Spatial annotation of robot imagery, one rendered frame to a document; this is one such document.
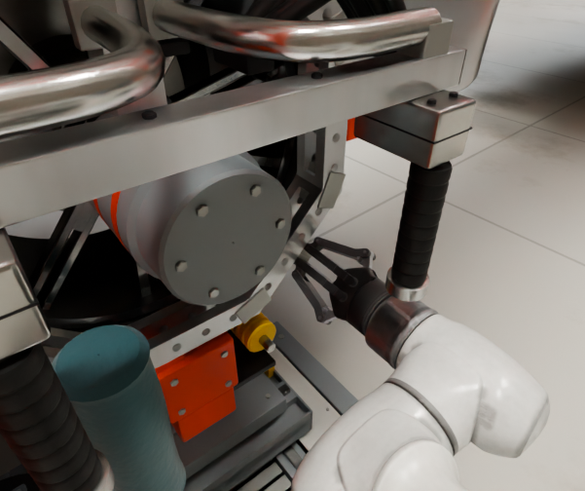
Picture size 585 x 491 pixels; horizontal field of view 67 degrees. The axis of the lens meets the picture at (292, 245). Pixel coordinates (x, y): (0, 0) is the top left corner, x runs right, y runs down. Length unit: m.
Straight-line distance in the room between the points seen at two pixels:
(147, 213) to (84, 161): 0.13
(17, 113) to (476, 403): 0.46
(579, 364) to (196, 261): 1.38
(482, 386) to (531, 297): 1.26
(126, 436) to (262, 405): 0.56
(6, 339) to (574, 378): 1.47
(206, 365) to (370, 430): 0.29
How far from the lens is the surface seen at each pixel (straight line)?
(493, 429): 0.52
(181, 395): 0.69
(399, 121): 0.39
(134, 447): 0.51
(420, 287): 0.47
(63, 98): 0.23
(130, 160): 0.25
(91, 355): 0.46
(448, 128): 0.38
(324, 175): 0.63
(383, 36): 0.34
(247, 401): 1.02
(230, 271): 0.39
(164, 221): 0.34
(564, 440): 1.41
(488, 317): 1.62
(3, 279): 0.23
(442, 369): 0.52
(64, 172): 0.24
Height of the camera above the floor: 1.07
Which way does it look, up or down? 37 degrees down
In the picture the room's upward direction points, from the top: straight up
